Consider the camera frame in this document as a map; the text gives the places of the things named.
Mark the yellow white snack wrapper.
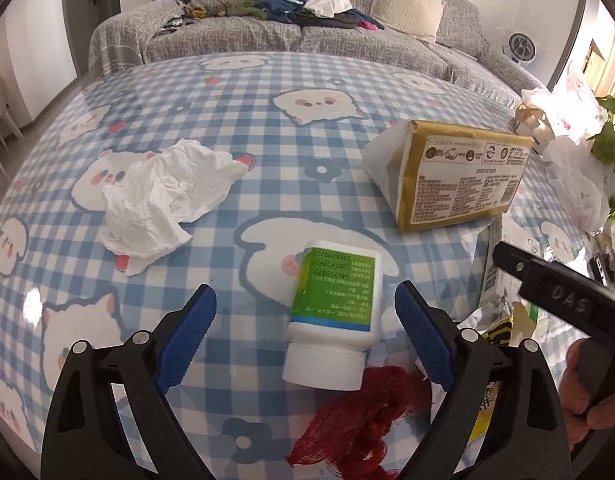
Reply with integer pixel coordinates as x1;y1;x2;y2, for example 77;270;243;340
455;300;521;453

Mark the blue checkered bear tablecloth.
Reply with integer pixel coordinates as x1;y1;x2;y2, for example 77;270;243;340
0;50;615;480

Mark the small green white box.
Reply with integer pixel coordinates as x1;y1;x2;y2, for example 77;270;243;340
479;215;551;333

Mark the grey covered sofa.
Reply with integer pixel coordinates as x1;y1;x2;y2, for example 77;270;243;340
88;0;547;97

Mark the red mesh net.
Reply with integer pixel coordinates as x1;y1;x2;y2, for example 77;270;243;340
285;365;434;480

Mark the person's right hand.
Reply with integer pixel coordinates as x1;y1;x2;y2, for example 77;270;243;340
559;337;615;432

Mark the crumpled white tissue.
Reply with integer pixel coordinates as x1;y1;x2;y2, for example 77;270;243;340
98;138;249;277

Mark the black remote control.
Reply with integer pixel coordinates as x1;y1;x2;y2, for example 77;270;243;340
589;254;615;287

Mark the yellow brown carton box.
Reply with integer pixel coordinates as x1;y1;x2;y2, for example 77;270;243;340
363;119;535;234

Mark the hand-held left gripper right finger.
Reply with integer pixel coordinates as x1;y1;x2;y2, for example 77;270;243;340
395;280;574;480

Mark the pile of clothes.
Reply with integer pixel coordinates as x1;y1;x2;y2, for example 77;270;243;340
226;0;387;32

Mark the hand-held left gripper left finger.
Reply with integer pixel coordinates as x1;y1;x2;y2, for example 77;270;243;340
41;284;218;480

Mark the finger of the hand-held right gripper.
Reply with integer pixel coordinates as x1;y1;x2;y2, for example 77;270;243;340
491;241;544;287

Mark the green potted plant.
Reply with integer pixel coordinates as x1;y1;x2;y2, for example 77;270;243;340
589;94;615;223

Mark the cream pillow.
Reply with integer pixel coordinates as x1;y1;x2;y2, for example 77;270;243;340
369;0;447;44

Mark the red white plastic bag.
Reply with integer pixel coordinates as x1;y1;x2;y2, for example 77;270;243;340
521;66;611;142

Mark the white round fan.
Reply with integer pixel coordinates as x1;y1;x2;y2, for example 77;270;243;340
507;32;537;64

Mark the white pill bottle green label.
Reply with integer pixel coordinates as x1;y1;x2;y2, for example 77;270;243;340
282;240;383;392

